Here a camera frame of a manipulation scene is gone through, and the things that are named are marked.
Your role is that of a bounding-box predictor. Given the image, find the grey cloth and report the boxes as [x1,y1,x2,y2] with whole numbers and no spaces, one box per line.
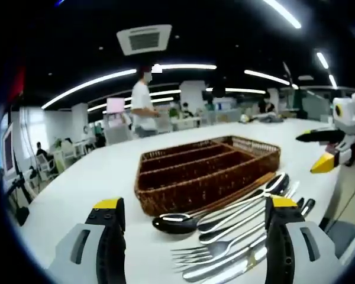
[254,114,285,123]

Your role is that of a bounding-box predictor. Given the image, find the person's blue jeans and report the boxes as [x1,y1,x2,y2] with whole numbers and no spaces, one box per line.
[319,217,355,261]

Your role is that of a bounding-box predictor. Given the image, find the black stand pole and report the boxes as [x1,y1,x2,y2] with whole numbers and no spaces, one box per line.
[4,164,32,208]

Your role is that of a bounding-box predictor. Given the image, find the white framed monitor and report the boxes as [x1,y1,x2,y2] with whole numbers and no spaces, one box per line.
[1,122,16,176]

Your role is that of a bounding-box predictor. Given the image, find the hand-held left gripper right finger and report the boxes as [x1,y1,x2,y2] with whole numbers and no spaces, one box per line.
[264,195,346,284]

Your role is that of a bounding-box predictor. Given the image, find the dark red screen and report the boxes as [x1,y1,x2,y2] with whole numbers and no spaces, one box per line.
[10,63,27,98]

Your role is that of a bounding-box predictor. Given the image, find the white ceiling light strip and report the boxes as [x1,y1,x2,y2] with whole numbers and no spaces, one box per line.
[42,63,217,109]
[262,0,302,30]
[244,70,291,86]
[316,51,330,70]

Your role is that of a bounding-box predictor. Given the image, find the white ceiling air vent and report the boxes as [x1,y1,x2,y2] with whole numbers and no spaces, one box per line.
[117,24,173,56]

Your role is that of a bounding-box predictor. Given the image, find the pink display screen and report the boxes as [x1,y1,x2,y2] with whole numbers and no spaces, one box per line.
[106,97,126,114]

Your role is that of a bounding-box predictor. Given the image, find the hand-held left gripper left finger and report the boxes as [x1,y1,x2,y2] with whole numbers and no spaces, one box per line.
[47,197,127,284]

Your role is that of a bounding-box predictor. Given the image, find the small black object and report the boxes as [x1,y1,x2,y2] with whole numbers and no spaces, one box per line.
[15,206,30,227]

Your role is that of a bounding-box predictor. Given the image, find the steel fork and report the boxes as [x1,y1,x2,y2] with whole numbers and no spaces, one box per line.
[173,236,267,272]
[282,180,301,199]
[170,224,267,260]

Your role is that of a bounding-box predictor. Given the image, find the brown wicker storage slots tray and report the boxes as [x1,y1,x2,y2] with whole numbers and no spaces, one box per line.
[134,135,282,217]

